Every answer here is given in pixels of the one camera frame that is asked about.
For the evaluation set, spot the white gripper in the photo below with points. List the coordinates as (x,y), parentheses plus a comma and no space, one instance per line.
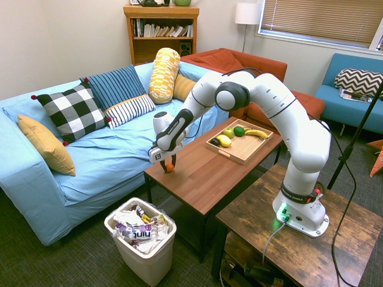
(163,154)

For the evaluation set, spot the orange tangerine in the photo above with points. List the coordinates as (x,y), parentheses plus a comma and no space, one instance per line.
(169,168)

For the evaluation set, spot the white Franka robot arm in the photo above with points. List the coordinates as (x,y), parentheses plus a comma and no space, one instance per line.
(299,143)

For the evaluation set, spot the wooden serving tray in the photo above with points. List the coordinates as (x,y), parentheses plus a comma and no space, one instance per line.
(243,149)

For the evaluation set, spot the reddish wooden coffee table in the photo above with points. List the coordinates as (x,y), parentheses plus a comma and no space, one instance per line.
(197,182)

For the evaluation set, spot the light blue sofa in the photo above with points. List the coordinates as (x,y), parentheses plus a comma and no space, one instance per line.
(119,155)

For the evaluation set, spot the dark avocado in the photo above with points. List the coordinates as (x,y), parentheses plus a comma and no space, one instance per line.
(214,142)

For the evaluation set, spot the yellow lemon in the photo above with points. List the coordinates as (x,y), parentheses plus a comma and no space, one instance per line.
(224,141)

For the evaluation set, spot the white navy striped pillow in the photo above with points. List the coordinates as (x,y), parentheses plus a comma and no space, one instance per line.
(130,109)

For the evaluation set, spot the green apple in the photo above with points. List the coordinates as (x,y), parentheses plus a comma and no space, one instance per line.
(229,132)

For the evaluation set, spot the crumpled hint bottle wrapper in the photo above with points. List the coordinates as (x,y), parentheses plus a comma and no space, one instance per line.
(137,232)

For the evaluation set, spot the mustard striped pillow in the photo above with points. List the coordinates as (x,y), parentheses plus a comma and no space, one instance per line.
(182,88)

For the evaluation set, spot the green lime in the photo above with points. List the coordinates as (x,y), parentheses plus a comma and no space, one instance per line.
(239,131)

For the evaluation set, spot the yellow patterned bolster pillow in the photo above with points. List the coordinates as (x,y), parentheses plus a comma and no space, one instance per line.
(164,76)

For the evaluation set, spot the yellow banana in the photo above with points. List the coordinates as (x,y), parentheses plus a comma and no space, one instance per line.
(257,133)

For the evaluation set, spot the blue striped pillow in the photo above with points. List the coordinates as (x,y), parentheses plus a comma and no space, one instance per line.
(115,85)

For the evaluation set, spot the white trash bin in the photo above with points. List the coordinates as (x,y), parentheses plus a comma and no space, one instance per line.
(149,266)

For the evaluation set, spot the black white checkered pillow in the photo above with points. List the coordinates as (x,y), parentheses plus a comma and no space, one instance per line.
(73,112)

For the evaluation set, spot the wooden bookshelf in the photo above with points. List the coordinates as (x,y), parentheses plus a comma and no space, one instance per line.
(161,51)

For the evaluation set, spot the small black speaker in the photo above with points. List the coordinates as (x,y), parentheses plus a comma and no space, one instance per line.
(185,48)

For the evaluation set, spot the plain mustard pillow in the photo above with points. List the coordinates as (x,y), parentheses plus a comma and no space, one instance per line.
(48,146)

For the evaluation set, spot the white leaning book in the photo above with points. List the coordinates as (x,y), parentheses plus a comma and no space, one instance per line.
(179,30)

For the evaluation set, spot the orange sectional sofa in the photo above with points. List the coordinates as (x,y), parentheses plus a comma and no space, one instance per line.
(257,62)

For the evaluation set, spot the dark spine book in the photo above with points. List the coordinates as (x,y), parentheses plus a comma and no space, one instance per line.
(141,27)

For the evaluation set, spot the green spine book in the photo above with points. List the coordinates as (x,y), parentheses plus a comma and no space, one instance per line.
(136,28)

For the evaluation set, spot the black cylinder under table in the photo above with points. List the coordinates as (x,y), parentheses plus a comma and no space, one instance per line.
(258,272)

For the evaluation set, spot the black object on bookshelf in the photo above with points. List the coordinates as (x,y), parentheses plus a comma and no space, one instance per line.
(154,3)

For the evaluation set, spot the green bowl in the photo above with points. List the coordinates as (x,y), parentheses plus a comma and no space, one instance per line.
(182,2)

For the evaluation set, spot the rustic brown side table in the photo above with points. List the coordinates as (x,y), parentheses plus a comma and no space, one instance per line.
(299,260)

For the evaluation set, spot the white shade floor lamp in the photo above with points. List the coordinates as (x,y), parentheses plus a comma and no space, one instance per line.
(247,15)

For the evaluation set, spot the teal sofa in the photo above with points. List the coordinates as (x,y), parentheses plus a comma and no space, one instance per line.
(338,110)

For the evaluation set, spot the magazine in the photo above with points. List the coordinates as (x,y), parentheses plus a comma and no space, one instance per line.
(353,95)

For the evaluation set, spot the black white chevron pillow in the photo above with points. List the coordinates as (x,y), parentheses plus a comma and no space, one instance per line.
(357,81)

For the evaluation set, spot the brown window blinds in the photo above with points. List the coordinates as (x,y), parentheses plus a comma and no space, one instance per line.
(317,18)

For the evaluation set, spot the orange paper object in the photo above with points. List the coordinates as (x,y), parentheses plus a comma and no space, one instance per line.
(377,161)

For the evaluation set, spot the black camera stand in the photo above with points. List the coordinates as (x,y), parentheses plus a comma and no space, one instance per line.
(348,149)

